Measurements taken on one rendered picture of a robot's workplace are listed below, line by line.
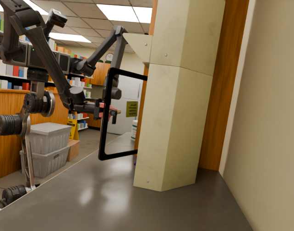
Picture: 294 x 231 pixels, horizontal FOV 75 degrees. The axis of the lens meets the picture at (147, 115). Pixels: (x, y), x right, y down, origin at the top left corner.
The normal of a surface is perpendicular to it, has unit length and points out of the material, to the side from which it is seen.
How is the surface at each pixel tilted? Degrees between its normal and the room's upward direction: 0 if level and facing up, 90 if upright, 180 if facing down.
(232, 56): 90
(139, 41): 90
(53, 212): 0
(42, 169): 96
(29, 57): 90
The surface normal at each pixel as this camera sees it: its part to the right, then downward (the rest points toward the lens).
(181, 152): 0.58, 0.16
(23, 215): 0.14, -0.99
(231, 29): -0.16, 0.07
